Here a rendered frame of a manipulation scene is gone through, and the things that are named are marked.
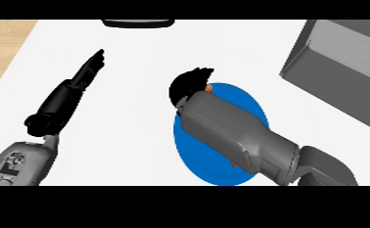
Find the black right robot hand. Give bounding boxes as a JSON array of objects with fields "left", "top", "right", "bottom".
[{"left": 168, "top": 67, "right": 215, "bottom": 109}]

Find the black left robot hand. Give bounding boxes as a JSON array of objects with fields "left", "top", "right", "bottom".
[{"left": 24, "top": 48, "right": 108, "bottom": 138}]

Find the grey box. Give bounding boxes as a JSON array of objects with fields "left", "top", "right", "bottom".
[{"left": 279, "top": 19, "right": 370, "bottom": 127}]

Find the blue round plate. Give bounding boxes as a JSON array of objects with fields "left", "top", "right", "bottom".
[{"left": 173, "top": 82, "right": 270, "bottom": 187}]

